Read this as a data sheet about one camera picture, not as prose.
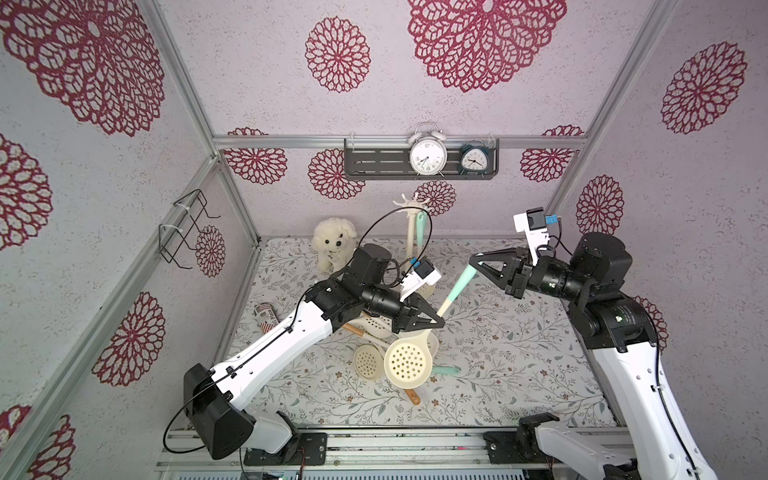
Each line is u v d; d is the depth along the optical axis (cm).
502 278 52
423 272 55
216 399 39
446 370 87
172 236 73
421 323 59
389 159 93
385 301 56
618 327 41
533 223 48
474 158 90
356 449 75
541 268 48
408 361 62
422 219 72
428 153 88
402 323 54
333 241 99
